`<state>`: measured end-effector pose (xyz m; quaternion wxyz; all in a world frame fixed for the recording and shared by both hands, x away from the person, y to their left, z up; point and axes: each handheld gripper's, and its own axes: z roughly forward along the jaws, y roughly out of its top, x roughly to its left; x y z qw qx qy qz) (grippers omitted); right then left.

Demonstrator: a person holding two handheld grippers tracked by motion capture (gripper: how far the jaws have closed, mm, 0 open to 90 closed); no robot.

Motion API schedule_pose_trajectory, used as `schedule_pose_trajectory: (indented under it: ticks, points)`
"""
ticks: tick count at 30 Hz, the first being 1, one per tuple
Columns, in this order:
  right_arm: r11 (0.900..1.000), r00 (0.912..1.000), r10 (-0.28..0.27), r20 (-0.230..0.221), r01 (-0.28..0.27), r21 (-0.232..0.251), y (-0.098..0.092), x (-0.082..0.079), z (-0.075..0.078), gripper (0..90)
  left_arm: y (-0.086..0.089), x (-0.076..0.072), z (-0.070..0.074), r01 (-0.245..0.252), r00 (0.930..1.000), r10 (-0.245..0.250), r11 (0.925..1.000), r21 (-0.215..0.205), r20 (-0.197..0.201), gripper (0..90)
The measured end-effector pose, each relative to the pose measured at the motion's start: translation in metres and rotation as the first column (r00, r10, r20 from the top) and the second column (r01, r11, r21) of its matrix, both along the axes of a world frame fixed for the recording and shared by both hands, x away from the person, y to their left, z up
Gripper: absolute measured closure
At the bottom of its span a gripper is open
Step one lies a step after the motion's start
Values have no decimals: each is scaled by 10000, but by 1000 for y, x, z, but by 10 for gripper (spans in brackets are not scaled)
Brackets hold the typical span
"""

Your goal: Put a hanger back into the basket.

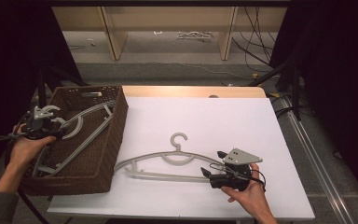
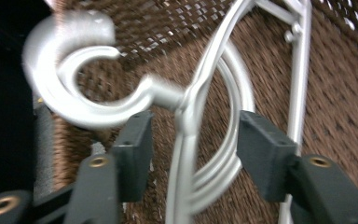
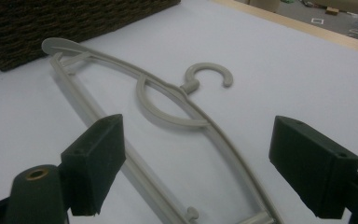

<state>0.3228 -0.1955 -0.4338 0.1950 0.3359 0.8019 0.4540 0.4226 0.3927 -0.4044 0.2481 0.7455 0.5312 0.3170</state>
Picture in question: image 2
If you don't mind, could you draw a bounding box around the silver plastic clothes hanger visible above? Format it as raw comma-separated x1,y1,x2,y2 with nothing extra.
21,0,313,224

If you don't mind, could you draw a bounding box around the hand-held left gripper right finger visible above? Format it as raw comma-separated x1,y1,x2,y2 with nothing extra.
236,110,358,224

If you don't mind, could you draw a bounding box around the brown wicker basket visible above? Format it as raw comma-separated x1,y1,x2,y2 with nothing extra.
32,0,358,224

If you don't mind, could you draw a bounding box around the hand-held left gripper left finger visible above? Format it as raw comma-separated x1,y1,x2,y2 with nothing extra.
64,110,155,224

